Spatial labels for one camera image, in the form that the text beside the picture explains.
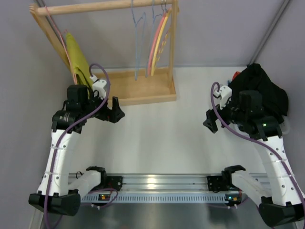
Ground yellow-green trousers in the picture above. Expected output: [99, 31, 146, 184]
[65, 32, 93, 88]

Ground pink wire hanger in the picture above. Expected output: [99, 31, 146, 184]
[44, 6, 78, 84]

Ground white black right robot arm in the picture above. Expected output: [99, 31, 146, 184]
[203, 86, 305, 228]

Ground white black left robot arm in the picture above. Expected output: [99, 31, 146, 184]
[29, 85, 125, 216]

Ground yellow plastic hanger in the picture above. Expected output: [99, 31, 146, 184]
[149, 8, 172, 76]

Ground pink plastic hanger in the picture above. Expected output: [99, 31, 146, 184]
[146, 8, 172, 76]

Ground red garment in basket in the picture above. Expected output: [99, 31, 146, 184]
[232, 71, 241, 80]

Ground wooden clothes rack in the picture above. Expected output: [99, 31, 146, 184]
[29, 0, 179, 106]

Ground black clothes pile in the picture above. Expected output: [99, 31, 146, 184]
[228, 63, 289, 122]

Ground white laundry basket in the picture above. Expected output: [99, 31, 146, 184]
[280, 116, 290, 135]

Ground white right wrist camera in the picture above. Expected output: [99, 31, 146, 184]
[213, 85, 232, 109]

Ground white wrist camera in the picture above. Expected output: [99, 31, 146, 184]
[90, 75, 107, 99]
[213, 85, 232, 109]

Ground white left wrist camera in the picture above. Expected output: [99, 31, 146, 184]
[90, 75, 107, 99]

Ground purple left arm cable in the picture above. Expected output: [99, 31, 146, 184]
[44, 62, 119, 229]

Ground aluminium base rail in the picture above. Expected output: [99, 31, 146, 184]
[81, 174, 249, 207]

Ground light blue wire hanger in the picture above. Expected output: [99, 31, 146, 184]
[131, 0, 146, 81]
[145, 0, 160, 78]

